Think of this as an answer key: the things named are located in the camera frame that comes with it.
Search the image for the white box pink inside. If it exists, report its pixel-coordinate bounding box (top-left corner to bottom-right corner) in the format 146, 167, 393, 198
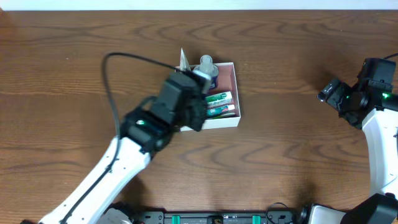
174, 62, 242, 132

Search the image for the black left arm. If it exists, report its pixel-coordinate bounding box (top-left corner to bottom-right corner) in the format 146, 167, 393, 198
40, 71, 211, 224

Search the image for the green white toothbrush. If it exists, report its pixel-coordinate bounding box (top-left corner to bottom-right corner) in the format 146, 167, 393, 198
208, 112, 236, 120

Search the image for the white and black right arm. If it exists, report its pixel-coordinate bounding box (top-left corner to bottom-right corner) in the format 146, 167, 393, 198
308, 55, 397, 223

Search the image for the small toothpaste tube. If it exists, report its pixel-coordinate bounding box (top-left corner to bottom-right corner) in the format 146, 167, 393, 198
206, 105, 235, 118

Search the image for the clear bottle blue label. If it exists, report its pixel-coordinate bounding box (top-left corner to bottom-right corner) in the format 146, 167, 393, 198
194, 55, 219, 90

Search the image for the green white soap packet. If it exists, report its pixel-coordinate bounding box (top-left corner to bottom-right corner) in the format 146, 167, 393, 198
205, 91, 233, 108

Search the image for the white squeeze tube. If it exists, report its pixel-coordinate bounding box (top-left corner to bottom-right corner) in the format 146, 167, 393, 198
179, 49, 191, 71

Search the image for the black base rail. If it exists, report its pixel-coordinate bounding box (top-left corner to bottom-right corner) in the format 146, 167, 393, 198
102, 202, 310, 224

